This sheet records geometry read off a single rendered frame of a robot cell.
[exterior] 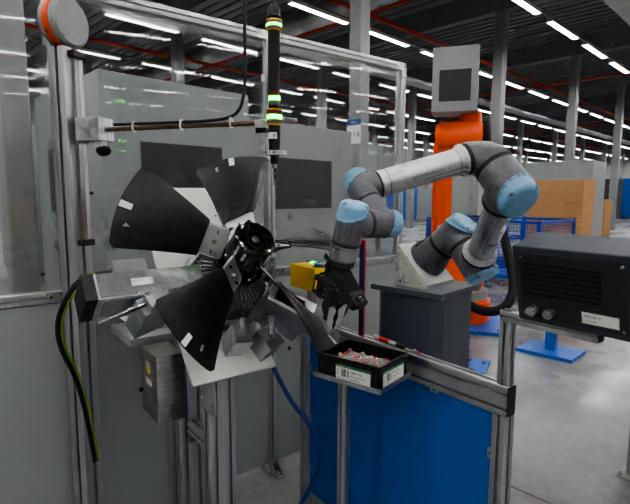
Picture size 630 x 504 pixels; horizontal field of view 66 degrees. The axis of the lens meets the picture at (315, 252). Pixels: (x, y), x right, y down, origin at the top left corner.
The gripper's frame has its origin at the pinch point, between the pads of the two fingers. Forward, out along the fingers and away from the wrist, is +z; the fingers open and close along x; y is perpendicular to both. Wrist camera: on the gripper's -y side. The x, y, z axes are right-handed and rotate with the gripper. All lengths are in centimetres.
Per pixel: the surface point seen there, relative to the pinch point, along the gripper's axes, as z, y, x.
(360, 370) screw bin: 10.6, -6.5, -8.2
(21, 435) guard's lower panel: 73, 73, 64
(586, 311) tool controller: -27, -47, -27
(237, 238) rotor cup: -19.0, 21.8, 19.9
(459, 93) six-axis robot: -70, 236, -328
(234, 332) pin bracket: 7.1, 17.2, 19.3
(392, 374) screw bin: 11.2, -10.9, -16.8
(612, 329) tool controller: -26, -53, -28
